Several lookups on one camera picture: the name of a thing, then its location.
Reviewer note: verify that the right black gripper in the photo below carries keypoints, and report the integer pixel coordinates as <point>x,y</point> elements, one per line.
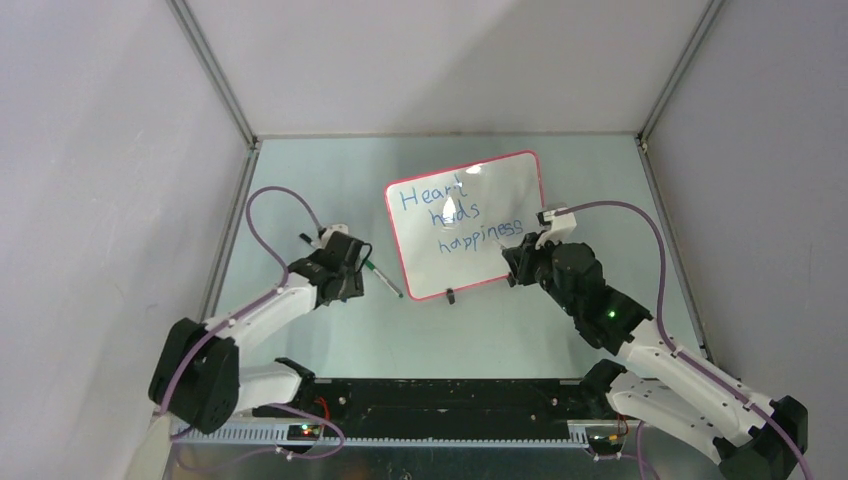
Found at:
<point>523,256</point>

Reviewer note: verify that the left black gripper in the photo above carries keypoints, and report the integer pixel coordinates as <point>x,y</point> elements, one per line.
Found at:
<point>354,285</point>

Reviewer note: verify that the pink framed whiteboard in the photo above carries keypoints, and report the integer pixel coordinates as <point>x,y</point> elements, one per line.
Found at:
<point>444,222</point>

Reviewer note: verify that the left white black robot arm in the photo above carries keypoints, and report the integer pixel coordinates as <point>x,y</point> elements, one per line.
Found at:
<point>202,377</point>

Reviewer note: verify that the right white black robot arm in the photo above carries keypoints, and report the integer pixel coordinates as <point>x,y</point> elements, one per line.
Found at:
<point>747,434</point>

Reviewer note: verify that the green capped marker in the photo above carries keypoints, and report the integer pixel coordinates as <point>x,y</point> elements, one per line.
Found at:
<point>384,279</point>

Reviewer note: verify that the black capped marker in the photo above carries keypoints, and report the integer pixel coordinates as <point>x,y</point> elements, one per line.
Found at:
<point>307,239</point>

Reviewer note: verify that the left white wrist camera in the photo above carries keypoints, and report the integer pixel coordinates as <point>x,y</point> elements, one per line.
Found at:
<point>333,236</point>

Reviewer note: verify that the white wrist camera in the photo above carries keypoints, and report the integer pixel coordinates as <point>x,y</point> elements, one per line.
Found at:
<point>333,236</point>
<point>557,224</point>

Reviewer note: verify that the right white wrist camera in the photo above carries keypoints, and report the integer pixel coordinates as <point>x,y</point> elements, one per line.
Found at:
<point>557,224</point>

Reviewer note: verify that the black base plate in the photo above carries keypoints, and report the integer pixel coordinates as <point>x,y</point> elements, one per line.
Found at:
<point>464,409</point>

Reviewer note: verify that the grey slotted cable duct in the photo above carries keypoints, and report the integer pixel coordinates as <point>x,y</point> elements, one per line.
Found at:
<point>271,434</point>

